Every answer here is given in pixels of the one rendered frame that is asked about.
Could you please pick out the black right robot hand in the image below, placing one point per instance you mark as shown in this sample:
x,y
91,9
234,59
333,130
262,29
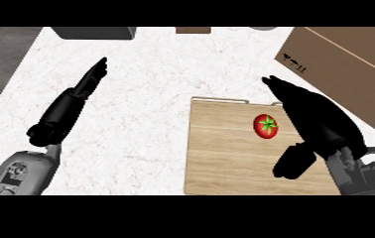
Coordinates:
x,y
312,119

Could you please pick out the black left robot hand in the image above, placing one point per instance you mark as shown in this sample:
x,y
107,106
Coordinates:
x,y
61,113

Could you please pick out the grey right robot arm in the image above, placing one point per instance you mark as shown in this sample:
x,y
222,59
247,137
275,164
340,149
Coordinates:
x,y
353,174

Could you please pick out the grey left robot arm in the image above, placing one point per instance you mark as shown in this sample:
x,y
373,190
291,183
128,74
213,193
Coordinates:
x,y
27,172

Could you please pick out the red tomato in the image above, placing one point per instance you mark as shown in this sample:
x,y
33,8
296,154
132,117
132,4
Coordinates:
x,y
266,126

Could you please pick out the brown cardboard box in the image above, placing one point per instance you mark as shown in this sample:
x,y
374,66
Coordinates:
x,y
337,70

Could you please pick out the pale wooden tray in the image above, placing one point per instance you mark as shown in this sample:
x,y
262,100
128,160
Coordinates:
x,y
234,149

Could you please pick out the dark grey appliance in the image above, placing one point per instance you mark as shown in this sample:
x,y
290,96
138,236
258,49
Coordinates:
x,y
95,32

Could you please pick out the grey round object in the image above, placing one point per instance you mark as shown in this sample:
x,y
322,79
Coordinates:
x,y
263,28

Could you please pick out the small brown wooden block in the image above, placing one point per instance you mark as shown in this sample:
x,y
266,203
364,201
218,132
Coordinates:
x,y
194,30

